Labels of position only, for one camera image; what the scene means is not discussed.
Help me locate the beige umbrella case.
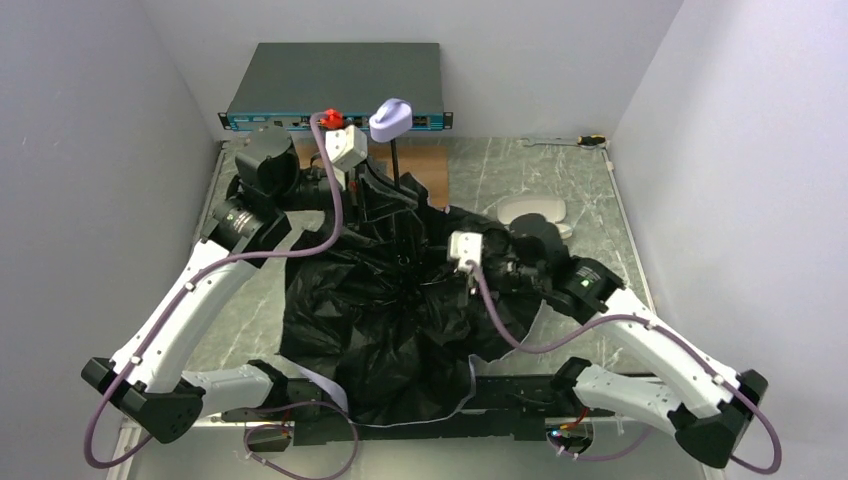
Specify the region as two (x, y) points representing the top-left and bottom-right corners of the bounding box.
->
(496, 194), (574, 240)

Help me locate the purple folding umbrella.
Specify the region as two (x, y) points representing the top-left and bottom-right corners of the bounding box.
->
(278, 97), (564, 429)

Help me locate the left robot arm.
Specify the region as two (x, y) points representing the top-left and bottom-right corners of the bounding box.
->
(81, 121), (399, 444)

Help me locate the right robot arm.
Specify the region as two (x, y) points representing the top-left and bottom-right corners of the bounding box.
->
(449, 214), (782, 475)

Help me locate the wooden board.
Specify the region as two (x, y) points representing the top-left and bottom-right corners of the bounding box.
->
(295, 143), (449, 208)

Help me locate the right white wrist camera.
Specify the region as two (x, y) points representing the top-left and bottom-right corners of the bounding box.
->
(447, 231), (483, 274)

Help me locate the network switch rack unit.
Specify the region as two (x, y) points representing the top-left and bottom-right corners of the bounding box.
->
(218, 42), (454, 132)

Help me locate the yellow black handled wrench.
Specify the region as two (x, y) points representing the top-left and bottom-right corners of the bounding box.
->
(521, 135), (608, 149)

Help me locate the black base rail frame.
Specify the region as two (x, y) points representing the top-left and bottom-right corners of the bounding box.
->
(119, 374), (707, 452)

